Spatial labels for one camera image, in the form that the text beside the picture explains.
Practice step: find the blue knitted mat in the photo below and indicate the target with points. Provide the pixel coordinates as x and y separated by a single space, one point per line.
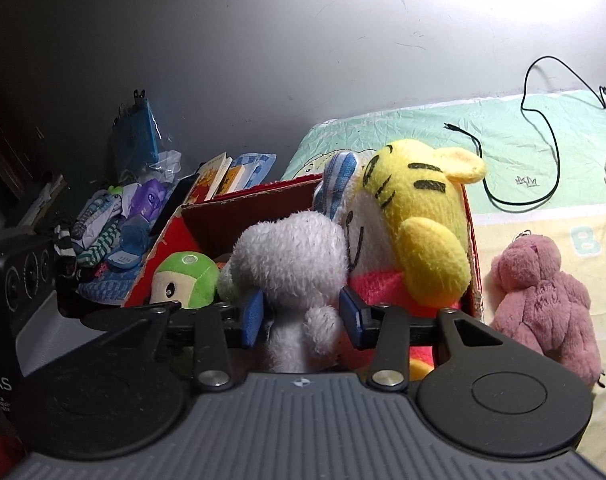
108 287

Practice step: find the green capped plush doll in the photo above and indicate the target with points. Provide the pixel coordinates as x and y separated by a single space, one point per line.
193 275

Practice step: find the white plush rabbit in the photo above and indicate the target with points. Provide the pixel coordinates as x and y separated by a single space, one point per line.
288 260

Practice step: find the purple packet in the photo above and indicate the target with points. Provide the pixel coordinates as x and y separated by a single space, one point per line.
149 200

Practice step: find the yellow tiger plush toy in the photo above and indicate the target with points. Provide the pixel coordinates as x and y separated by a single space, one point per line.
423 200

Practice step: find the green striped sock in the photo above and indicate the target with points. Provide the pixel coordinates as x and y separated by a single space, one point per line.
100 247

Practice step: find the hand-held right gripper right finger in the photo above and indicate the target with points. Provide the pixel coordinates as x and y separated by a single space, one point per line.
353 315

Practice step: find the blue plastic bag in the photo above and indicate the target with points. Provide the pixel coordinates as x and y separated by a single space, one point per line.
133 135

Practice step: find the blue patterned packet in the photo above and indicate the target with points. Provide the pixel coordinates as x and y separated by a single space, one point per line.
255 170

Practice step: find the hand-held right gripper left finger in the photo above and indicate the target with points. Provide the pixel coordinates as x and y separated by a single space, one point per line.
253 317

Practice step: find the clear plastic bag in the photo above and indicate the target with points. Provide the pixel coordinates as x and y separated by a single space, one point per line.
169 165

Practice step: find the pink plush bear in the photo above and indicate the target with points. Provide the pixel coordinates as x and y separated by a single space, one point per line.
543 300

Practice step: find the red and yellow book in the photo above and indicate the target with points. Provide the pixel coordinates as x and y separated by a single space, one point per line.
210 180

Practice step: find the black phone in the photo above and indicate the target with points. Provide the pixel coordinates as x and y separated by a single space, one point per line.
175 202

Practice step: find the red cardboard box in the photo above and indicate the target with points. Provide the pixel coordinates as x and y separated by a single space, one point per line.
213 220

